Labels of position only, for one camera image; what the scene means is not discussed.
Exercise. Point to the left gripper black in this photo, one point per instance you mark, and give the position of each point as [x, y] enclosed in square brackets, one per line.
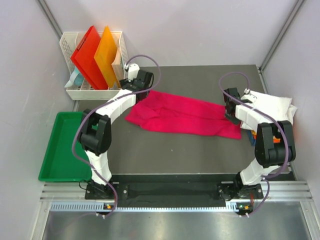
[126, 81]

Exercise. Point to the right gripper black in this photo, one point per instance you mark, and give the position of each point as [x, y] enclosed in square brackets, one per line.
[234, 120]

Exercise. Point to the magenta t shirt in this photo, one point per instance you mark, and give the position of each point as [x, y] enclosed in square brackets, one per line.
[174, 114]

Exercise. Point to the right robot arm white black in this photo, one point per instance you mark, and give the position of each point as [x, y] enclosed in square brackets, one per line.
[270, 118]

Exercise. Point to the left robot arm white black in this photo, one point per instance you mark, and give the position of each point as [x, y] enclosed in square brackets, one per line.
[95, 136]

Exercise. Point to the wooden board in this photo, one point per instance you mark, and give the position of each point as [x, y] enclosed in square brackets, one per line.
[117, 66]

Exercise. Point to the orange plastic board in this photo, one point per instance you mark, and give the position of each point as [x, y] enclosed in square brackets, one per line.
[104, 57]

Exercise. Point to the folded white t shirt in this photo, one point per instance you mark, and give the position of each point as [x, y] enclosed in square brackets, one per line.
[279, 108]

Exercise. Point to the red plastic board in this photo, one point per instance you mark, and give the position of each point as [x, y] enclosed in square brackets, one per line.
[83, 59]

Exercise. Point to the white plastic basket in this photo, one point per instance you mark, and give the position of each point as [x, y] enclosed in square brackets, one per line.
[68, 43]

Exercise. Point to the green plastic tray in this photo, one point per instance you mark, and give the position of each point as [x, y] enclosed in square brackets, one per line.
[59, 164]

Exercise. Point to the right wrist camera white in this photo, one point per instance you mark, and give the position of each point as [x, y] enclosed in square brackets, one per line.
[248, 97]

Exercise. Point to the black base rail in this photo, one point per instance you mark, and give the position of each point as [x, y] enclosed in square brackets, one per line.
[181, 190]

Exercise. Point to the white slotted cable duct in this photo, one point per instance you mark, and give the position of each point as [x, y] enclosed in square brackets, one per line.
[104, 207]

